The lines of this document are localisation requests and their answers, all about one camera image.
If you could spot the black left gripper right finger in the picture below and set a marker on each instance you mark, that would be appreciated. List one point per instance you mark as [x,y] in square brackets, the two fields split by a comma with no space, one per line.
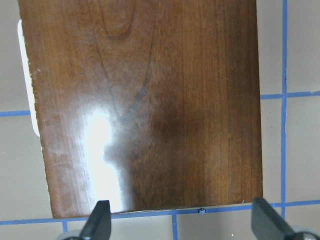
[267,224]

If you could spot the dark wooden drawer cabinet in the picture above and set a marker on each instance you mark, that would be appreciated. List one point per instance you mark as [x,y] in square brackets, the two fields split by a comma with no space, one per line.
[150,104]

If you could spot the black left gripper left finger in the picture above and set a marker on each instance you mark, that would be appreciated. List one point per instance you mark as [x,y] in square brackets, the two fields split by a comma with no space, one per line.
[99,224]

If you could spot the white drawer handle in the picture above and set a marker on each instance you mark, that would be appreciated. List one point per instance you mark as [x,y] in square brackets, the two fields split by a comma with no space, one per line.
[27,78]

